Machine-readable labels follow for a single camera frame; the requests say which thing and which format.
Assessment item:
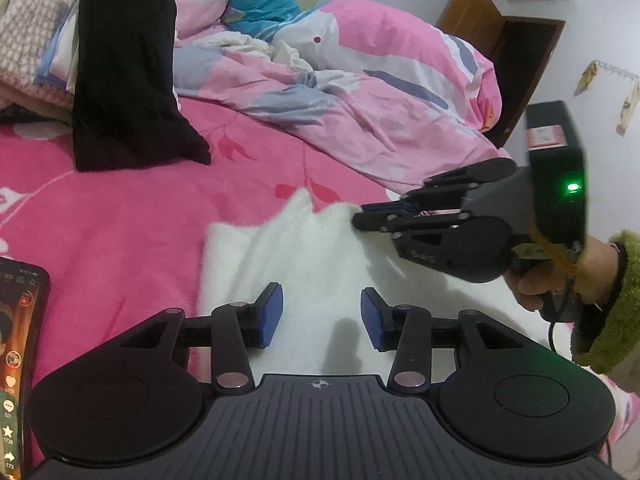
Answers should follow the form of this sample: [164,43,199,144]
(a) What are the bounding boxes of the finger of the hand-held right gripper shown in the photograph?
[400,162,481,213]
[352,204,472,273]

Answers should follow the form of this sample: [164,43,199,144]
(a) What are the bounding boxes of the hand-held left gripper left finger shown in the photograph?
[106,281,285,395]

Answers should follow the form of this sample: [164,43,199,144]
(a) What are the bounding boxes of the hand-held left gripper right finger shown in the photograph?
[360,286,541,395]

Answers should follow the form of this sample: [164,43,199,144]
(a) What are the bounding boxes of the white deer-print sweater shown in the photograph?
[197,187,576,376]

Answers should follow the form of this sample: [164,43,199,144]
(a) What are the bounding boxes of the person's right forearm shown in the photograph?
[570,230,640,375]

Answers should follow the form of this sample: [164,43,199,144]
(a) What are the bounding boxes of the person's right hand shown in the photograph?
[515,240,623,321]

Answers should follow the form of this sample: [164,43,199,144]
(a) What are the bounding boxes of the pink patterned duvet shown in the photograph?
[172,0,513,196]

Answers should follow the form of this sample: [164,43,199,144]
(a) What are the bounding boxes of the pink floral blanket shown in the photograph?
[0,95,426,466]

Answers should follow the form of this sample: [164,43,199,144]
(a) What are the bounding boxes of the dark wooden door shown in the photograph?
[436,0,567,148]

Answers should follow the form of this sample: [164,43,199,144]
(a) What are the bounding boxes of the white crumpled sheet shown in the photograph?
[215,30,361,86]

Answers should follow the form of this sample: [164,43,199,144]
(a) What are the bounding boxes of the person's pink patterned pants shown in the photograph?
[602,375,640,466]

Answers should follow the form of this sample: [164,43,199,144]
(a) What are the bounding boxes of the teal striped pillow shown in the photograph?
[222,0,303,36]

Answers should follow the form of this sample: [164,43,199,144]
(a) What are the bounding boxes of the smartphone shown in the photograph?
[0,257,51,480]

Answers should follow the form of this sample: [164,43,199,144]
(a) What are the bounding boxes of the black folded garment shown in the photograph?
[71,0,212,173]

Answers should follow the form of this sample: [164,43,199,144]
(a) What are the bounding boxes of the wall hook rack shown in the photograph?
[574,59,640,137]

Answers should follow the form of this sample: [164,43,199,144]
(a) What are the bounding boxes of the black cable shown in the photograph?
[547,280,576,356]

